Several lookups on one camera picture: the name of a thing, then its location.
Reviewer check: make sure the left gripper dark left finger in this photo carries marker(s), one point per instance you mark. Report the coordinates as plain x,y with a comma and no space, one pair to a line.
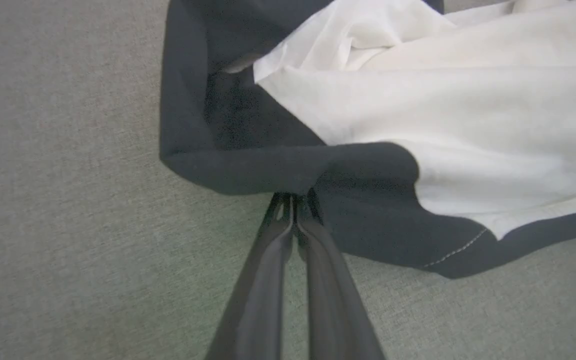
260,300

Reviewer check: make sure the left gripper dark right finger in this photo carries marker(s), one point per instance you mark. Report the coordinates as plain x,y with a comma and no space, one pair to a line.
333,300

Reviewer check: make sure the black and white garment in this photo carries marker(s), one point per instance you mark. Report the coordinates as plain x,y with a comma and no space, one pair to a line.
468,125

